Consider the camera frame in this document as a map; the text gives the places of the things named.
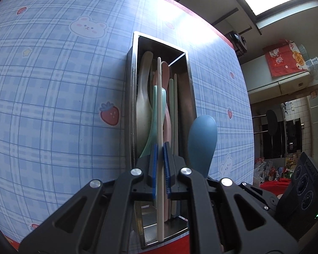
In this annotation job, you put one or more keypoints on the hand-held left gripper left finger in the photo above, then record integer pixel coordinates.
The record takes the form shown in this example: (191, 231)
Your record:
(154, 169)

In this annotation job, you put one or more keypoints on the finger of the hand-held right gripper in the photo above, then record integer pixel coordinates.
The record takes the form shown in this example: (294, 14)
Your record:
(265, 195)

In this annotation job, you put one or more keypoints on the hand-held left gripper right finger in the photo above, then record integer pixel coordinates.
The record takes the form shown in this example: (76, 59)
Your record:
(166, 169)

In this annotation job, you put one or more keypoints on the blue spoon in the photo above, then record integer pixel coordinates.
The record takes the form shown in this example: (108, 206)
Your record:
(202, 137)

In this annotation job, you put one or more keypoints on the mint green spoon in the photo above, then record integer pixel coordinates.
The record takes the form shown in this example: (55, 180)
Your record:
(154, 111)

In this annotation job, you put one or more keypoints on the stainless steel utensil tray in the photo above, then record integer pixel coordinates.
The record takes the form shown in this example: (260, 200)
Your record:
(185, 111)

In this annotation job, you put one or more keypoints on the beige spoon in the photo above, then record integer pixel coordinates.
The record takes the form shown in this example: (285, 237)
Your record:
(143, 105)

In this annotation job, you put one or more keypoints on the beige chopstick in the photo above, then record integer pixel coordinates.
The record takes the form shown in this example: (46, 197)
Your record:
(159, 98)

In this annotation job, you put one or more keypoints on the pink spoon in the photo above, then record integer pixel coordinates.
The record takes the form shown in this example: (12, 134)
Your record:
(166, 71)

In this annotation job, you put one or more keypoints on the red bin of packets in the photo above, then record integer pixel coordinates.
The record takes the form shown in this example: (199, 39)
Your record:
(273, 184)

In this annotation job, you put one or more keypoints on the dark kitchen cabinet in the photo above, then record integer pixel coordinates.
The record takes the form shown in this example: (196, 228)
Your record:
(291, 135)

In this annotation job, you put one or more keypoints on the black round chair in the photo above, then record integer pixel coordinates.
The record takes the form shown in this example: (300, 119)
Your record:
(271, 121)

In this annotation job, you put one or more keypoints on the blue plaid bear-print mat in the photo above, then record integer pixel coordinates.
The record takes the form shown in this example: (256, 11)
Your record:
(55, 84)

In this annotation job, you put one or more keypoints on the clear plastic containers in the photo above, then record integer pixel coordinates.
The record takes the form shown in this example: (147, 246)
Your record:
(314, 64)

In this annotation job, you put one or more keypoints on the red printed cloth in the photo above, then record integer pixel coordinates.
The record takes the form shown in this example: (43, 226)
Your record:
(281, 58)

